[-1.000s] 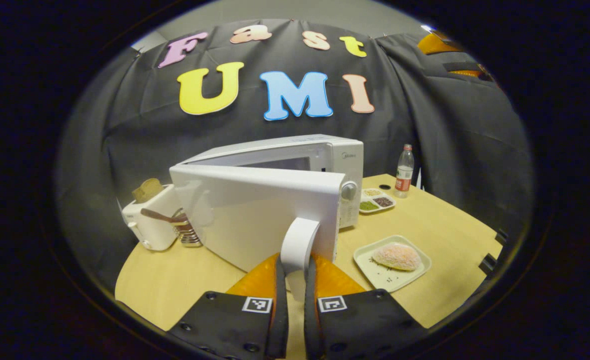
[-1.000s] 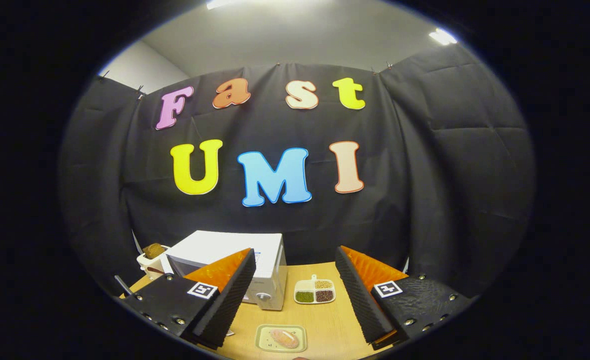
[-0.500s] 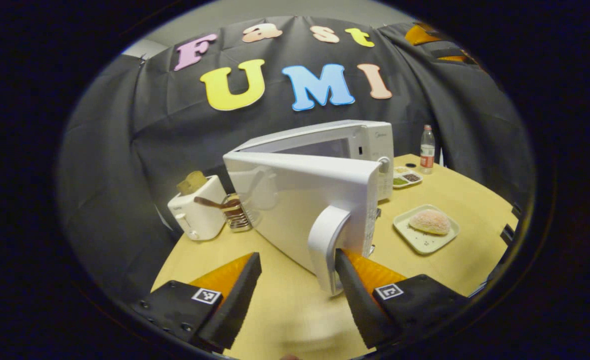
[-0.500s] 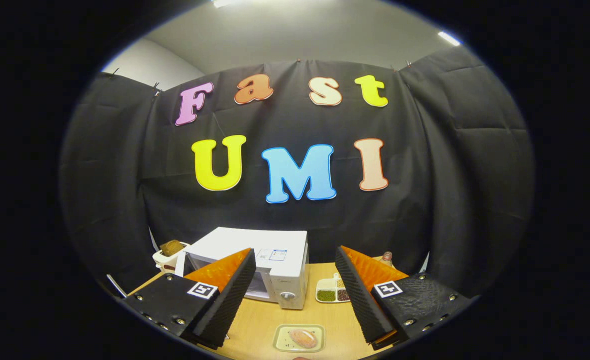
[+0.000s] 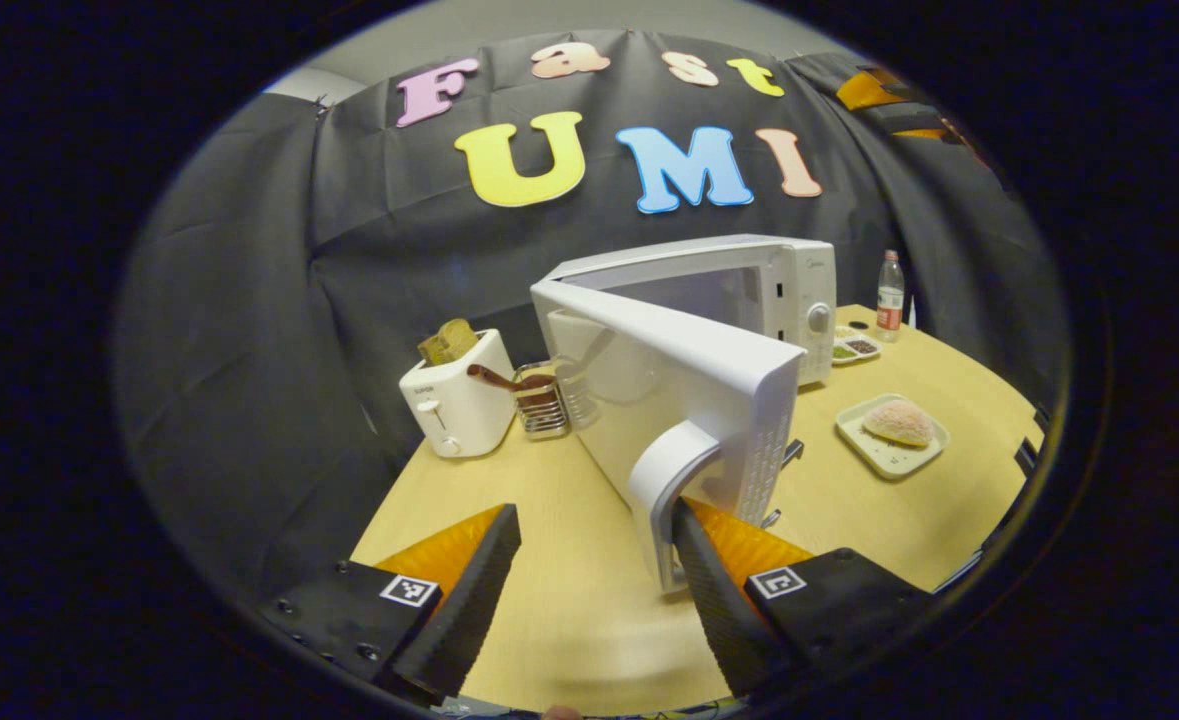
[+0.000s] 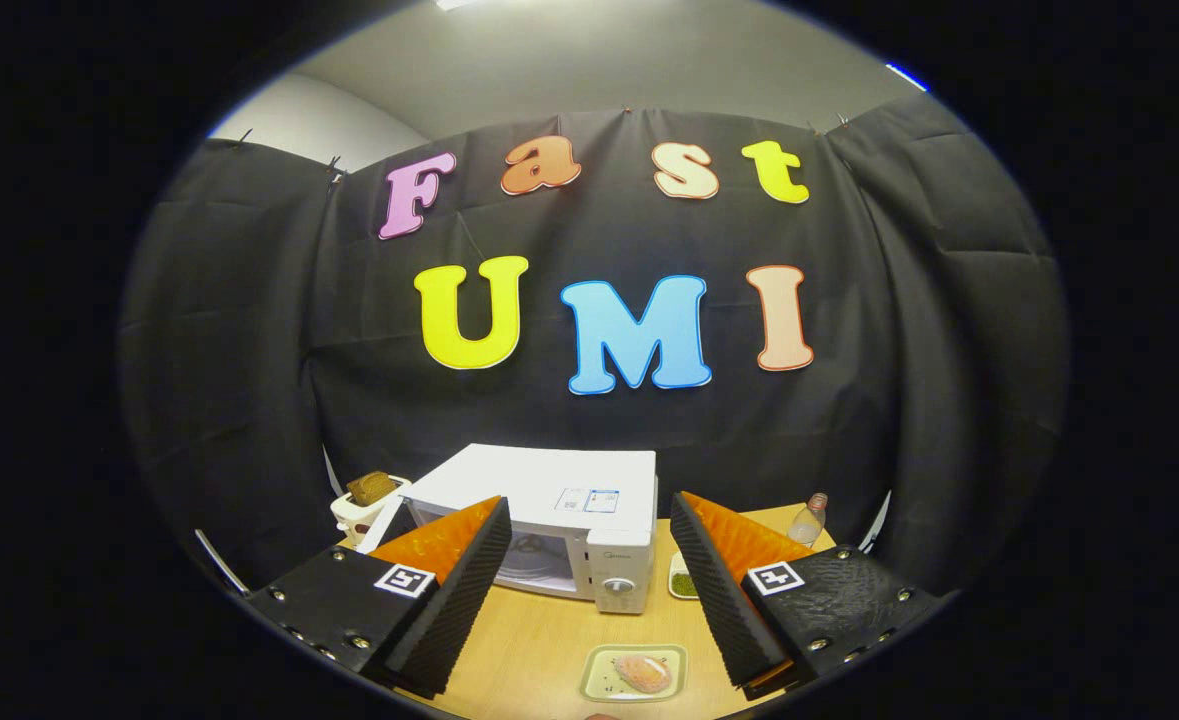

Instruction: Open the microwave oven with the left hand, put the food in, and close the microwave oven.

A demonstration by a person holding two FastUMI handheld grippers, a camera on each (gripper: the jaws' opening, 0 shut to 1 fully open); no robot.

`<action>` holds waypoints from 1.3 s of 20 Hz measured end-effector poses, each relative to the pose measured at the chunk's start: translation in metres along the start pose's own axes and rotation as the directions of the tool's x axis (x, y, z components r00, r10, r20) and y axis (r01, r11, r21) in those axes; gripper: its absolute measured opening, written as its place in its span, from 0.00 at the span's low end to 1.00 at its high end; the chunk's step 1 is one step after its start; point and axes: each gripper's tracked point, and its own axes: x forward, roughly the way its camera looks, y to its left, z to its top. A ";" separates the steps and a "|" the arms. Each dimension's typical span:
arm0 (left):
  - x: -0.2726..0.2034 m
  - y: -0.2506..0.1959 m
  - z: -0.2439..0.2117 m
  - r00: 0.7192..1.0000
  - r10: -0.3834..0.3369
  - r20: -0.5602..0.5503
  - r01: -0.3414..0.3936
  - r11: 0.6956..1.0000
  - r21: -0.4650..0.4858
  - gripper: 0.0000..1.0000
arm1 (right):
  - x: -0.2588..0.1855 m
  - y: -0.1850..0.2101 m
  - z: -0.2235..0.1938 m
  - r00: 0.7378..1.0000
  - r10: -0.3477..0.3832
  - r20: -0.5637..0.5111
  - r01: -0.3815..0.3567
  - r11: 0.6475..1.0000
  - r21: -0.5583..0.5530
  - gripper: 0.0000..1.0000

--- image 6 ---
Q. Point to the crumb-coated bread bun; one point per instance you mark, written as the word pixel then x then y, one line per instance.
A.
pixel 642 673

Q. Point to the glass turntable plate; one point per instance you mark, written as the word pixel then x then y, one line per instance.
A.
pixel 549 560

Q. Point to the clear red-label plastic bottle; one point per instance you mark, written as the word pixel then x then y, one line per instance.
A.
pixel 807 525

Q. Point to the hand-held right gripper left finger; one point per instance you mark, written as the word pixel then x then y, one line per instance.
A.
pixel 459 610

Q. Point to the white toaster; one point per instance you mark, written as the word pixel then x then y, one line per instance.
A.
pixel 349 520

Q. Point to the white divided dish of beans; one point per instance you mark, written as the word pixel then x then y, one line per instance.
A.
pixel 684 583

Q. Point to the brown bread slice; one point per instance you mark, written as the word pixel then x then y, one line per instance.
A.
pixel 372 488

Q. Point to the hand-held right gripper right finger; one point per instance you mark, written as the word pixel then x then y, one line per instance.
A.
pixel 729 610

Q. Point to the white microwave oven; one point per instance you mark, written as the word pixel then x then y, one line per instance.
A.
pixel 549 480

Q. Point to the pale green square plate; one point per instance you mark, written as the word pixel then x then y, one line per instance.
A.
pixel 599 680

